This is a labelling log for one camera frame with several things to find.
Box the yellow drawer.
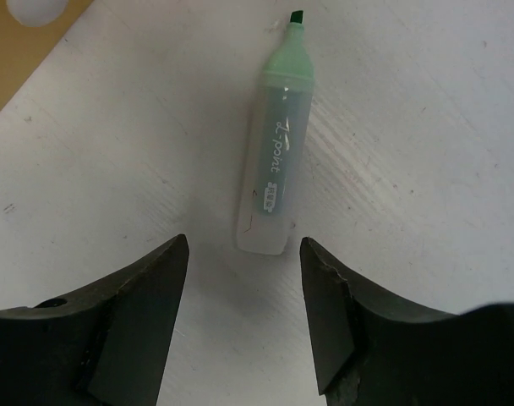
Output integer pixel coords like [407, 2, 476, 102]
[0, 1, 91, 112]

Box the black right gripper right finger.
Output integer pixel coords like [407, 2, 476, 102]
[300, 238, 514, 405]

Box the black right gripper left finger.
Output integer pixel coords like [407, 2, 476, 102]
[0, 234, 189, 405]

